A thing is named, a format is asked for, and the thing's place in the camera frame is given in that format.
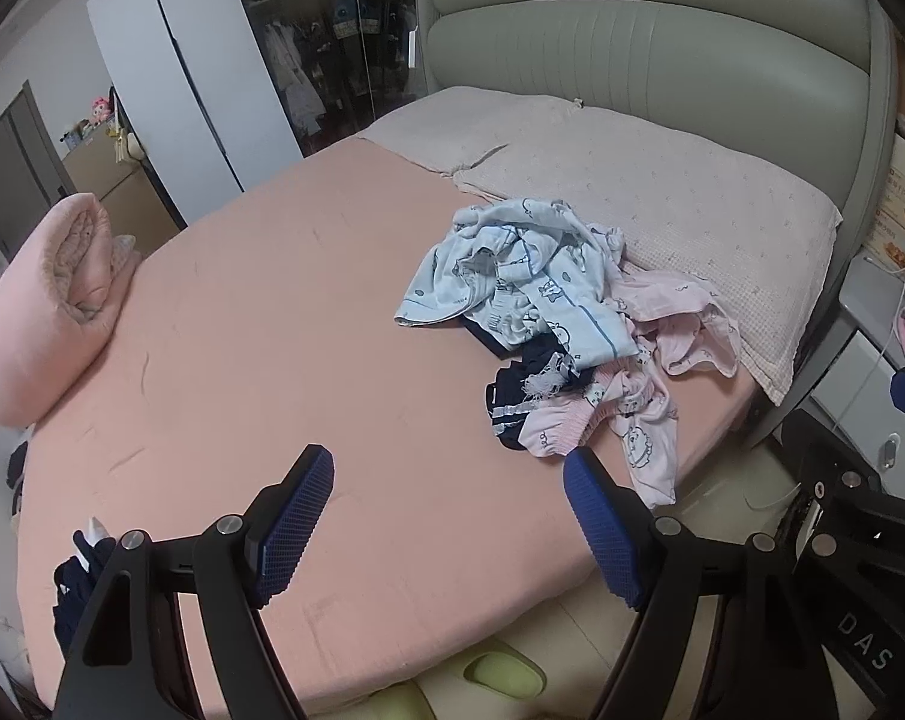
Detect light blue printed pajama top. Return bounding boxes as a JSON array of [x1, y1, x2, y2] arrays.
[[393, 195, 641, 380]]

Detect dark grey door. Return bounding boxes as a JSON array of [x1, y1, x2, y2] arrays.
[[0, 82, 74, 256]]

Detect dark clothes pile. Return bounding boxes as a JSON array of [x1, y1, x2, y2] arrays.
[[51, 517, 118, 653]]

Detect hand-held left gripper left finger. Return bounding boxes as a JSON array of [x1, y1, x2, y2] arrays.
[[51, 444, 337, 720]]

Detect pink printed pajama top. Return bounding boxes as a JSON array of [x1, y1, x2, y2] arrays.
[[613, 270, 742, 380]]

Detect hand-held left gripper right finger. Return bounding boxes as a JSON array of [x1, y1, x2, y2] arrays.
[[563, 446, 843, 720]]

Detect grey nightstand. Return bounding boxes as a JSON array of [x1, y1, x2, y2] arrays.
[[804, 247, 905, 481]]

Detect white cable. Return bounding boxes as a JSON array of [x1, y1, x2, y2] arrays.
[[831, 330, 901, 437]]

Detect pink printed pajama pants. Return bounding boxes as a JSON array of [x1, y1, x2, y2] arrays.
[[519, 360, 682, 511]]

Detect pink folded quilt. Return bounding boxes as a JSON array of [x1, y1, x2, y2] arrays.
[[0, 193, 145, 428]]

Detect beige waffle pillow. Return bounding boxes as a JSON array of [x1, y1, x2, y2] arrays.
[[354, 86, 588, 177], [452, 105, 844, 406]]

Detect printed cardboard box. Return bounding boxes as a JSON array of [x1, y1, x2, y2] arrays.
[[868, 131, 905, 271]]

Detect green slipper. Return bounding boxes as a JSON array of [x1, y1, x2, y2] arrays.
[[459, 652, 558, 707]]

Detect glass door wardrobe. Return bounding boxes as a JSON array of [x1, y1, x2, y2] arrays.
[[223, 0, 438, 158]]

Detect white wardrobe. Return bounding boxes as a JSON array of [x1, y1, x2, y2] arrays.
[[86, 0, 303, 230]]

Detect grey-green padded headboard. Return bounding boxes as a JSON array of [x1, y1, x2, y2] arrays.
[[414, 0, 903, 331]]

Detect navy garment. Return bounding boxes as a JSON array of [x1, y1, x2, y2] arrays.
[[459, 315, 596, 455]]

